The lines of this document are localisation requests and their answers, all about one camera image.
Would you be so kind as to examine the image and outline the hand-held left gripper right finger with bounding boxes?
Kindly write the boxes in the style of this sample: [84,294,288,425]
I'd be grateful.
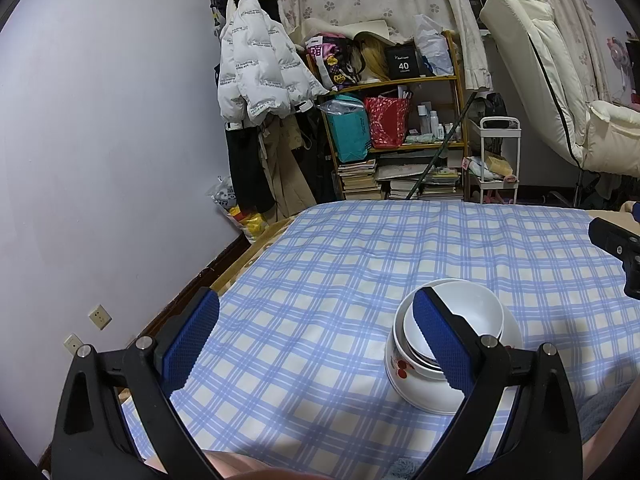
[412,287,585,480]

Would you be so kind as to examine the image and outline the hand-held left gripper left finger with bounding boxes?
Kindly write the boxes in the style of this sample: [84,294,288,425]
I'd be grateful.
[52,287,221,480]

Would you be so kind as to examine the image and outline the white bowl with red print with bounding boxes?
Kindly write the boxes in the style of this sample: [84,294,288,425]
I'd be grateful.
[395,305,506,373]

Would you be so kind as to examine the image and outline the plain white bowl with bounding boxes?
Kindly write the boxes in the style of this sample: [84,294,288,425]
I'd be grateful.
[402,280,505,356]

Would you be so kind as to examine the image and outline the large white cherry bowl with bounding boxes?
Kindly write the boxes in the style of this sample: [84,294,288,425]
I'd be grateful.
[384,280,525,416]

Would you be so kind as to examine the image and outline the brown floral blanket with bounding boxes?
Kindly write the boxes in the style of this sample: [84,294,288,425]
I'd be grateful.
[210,216,301,293]

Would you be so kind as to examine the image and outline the blue checked tablecloth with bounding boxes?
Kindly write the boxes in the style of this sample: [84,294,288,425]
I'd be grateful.
[120,200,640,466]

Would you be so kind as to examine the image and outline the yellow and red packaging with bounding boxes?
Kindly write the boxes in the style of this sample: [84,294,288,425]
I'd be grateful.
[230,207,268,243]

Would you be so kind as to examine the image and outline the person's leg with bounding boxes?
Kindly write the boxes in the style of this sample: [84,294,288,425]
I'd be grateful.
[205,449,321,480]

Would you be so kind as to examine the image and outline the yellow packet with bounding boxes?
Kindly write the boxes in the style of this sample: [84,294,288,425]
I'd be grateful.
[482,152,513,178]

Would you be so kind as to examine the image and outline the white recliner chair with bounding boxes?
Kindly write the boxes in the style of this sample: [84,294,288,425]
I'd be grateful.
[479,0,640,208]

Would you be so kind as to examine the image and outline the clear plastic bag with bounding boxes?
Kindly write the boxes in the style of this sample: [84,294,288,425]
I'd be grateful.
[207,176,240,211]

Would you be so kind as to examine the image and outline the pink fan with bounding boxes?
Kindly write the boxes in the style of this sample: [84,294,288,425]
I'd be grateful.
[606,35,638,106]

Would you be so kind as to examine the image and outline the grey fleece blanket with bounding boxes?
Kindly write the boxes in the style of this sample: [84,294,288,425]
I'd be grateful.
[580,380,640,441]

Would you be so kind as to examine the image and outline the white trolley cart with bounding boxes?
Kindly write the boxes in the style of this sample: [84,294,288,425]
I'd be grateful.
[462,116,522,206]

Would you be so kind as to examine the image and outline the black bag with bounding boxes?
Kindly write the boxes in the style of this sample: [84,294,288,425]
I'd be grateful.
[482,92,508,126]

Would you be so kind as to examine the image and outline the black trousers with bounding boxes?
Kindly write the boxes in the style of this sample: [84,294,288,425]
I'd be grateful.
[225,120,276,213]

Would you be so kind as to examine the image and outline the stack of books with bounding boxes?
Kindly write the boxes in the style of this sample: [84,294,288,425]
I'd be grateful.
[337,152,463,201]

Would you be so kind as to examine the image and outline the black pole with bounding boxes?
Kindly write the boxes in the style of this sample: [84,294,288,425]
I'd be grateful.
[406,91,478,201]

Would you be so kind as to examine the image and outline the beige coat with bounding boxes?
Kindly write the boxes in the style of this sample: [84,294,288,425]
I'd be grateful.
[260,115,316,218]

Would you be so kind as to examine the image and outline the black coat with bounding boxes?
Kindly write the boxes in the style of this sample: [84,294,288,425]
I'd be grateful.
[300,105,337,203]

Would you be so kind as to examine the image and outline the red gift bag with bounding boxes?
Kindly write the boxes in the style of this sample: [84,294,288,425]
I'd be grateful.
[364,96,412,149]

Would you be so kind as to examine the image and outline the teal bag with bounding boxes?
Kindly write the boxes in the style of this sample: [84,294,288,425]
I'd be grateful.
[327,95,372,162]

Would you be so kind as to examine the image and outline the white plastic bag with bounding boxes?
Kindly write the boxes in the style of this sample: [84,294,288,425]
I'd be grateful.
[414,14,455,77]

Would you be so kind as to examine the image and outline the wooden shelf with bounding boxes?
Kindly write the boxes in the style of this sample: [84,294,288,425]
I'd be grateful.
[320,30,468,201]

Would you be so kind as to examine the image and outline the black box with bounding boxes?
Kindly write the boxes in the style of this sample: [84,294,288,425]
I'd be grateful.
[384,44,420,81]

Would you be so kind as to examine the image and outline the white puffer jacket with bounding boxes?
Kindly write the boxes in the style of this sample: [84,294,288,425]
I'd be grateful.
[217,0,328,126]

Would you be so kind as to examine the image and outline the tan fuzzy item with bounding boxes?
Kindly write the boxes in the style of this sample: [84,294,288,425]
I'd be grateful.
[352,35,393,83]

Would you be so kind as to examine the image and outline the colourful printed bag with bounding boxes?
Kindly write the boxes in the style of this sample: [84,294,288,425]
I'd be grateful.
[305,34,360,88]

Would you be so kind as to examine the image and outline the cream folded sheet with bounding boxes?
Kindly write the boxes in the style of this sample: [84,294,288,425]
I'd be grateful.
[301,17,401,47]

